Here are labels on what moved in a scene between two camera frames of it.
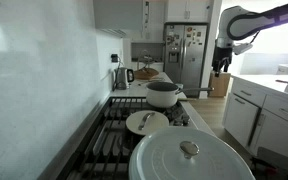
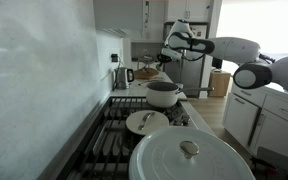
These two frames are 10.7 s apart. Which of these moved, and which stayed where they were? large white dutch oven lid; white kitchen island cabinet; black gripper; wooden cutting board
Moved: black gripper
Stayed: large white dutch oven lid; wooden cutting board; white kitchen island cabinet
